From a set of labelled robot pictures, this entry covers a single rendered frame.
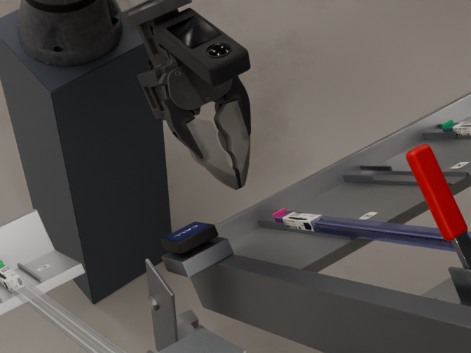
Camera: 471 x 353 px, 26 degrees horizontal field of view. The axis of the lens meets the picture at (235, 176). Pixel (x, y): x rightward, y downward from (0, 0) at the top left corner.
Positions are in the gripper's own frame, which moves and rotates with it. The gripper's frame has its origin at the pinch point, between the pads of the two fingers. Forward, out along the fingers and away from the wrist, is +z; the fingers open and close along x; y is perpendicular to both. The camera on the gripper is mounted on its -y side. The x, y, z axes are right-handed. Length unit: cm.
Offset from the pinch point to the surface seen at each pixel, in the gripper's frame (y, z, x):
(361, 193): -10.6, 5.1, -7.4
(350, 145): 83, 21, -57
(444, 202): -47.1, -2.1, 6.1
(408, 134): -3.5, 3.7, -19.1
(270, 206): -3.5, 3.6, -0.7
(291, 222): -10.6, 4.3, 0.7
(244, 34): 111, -7, -57
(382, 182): -11.1, 4.9, -9.9
